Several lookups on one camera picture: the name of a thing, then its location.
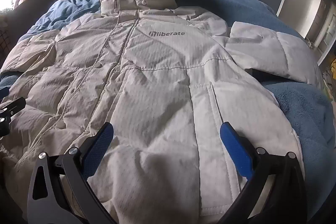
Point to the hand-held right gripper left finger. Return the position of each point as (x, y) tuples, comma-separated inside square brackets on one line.
[(101, 144)]

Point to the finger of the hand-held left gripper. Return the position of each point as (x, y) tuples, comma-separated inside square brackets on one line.
[(14, 106), (4, 125)]

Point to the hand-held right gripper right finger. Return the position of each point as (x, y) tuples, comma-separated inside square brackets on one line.
[(235, 146)]

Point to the beige hooded puffer jacket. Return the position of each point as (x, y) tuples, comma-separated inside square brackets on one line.
[(162, 87)]

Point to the blue fleece blanket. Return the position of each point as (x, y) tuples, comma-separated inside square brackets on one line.
[(302, 108)]

